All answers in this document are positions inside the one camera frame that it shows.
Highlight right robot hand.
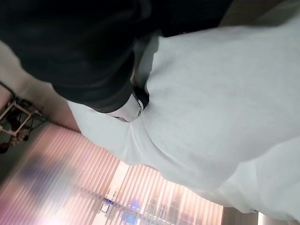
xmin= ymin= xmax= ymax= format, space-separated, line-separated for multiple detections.
xmin=0 ymin=0 xmax=235 ymax=123

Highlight vertical window blinds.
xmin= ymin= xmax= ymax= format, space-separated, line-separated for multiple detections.
xmin=0 ymin=121 xmax=225 ymax=225

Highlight white bed sheet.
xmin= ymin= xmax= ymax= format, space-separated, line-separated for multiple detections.
xmin=67 ymin=14 xmax=300 ymax=213

